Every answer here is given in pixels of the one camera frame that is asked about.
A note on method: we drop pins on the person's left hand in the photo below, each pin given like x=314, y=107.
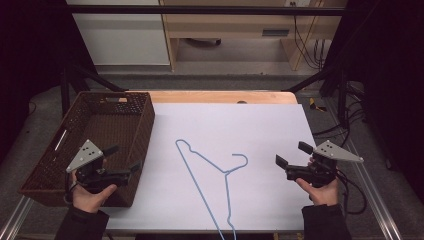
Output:
x=89, y=198

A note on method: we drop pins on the aluminium rail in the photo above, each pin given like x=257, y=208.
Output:
x=368, y=186
x=13, y=218

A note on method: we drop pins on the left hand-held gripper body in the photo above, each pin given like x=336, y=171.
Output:
x=87, y=165

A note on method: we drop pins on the brown wicker basket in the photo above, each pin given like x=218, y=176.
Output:
x=100, y=140

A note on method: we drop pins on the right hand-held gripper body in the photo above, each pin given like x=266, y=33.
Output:
x=321, y=166

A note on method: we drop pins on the black stand leg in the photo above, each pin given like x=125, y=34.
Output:
x=83, y=83
x=328, y=83

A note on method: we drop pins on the black metal frame bar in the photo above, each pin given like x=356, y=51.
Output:
x=206, y=10

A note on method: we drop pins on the white paper sheet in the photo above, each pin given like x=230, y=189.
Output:
x=233, y=140

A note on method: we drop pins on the yellow and black tool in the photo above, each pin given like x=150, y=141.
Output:
x=315, y=105

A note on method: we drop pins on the person's right hand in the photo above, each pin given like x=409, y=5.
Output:
x=320, y=192

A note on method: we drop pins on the white cabinet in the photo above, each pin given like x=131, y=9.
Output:
x=121, y=36

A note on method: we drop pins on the light wooden desk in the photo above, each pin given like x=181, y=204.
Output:
x=233, y=31

